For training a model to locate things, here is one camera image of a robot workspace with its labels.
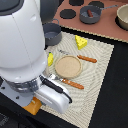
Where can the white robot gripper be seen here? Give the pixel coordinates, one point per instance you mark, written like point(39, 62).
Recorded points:
point(49, 92)

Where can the yellow toy bread loaf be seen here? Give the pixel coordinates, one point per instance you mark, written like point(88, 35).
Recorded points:
point(34, 106)

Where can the yellow cheese wedge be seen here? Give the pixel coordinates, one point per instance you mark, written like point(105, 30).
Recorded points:
point(81, 42)

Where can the brown toy sausage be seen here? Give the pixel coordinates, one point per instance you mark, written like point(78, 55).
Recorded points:
point(89, 13)

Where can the yellow toy banana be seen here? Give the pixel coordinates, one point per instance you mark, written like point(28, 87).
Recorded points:
point(50, 59)

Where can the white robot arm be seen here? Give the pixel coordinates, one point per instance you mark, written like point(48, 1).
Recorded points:
point(23, 60)

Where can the beige round plate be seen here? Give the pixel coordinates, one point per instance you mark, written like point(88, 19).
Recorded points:
point(68, 66)

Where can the white woven placemat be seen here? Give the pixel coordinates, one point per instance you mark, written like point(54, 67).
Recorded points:
point(80, 111)

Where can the grey pot on mat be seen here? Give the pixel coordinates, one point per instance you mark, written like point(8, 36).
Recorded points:
point(52, 33)

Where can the black burner disc front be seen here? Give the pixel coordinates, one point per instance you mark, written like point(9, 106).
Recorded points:
point(67, 14)

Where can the black burner disc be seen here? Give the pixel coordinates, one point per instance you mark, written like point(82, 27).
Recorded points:
point(67, 14)
point(97, 4)
point(76, 2)

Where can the black burner disc back left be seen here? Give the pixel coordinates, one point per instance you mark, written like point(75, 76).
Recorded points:
point(76, 2)

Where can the black burner disc back right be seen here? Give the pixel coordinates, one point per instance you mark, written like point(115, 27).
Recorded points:
point(97, 4)

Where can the beige bowl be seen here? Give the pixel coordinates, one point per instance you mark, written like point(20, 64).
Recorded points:
point(122, 14)

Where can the fork with wooden handle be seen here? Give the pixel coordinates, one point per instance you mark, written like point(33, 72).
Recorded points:
point(71, 83)

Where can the knife with wooden handle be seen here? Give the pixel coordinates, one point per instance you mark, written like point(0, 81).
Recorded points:
point(79, 56)

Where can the grey saucepan with handle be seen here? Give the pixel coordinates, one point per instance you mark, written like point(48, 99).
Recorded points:
point(96, 11)

